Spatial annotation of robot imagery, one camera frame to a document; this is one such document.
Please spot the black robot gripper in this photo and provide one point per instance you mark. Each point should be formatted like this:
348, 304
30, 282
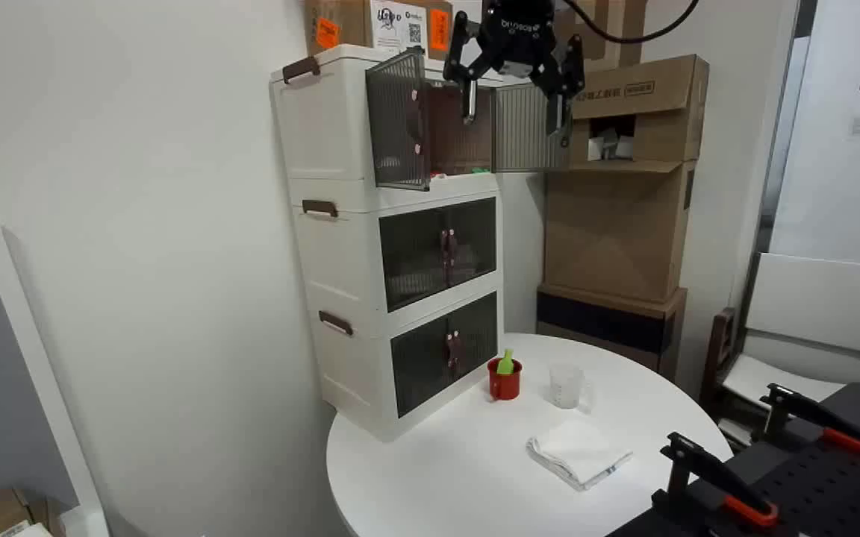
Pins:
517, 37

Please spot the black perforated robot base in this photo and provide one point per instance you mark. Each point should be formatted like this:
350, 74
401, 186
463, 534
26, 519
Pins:
813, 486

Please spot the cardboard box atop cabinet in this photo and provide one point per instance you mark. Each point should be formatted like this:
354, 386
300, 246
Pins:
387, 24

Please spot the white three-tier storage cabinet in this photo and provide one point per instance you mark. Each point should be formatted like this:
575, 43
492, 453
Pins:
401, 286

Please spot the stacked cardboard boxes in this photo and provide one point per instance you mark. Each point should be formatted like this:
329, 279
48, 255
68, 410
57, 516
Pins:
617, 210

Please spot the green item in mug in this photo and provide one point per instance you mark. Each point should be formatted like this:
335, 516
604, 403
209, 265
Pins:
505, 365

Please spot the red mug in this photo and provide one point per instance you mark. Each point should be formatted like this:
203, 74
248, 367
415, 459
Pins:
504, 382

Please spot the clear plastic cup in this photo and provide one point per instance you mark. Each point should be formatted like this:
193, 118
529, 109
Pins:
566, 386

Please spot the round white table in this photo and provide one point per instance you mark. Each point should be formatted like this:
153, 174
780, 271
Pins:
466, 468

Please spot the white folded cloth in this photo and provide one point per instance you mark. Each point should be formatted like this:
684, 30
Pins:
577, 450

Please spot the white framed partition panel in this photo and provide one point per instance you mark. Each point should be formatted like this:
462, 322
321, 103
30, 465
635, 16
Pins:
42, 468

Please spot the black clamp orange handle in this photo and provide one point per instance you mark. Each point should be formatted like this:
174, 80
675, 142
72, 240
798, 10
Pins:
738, 495

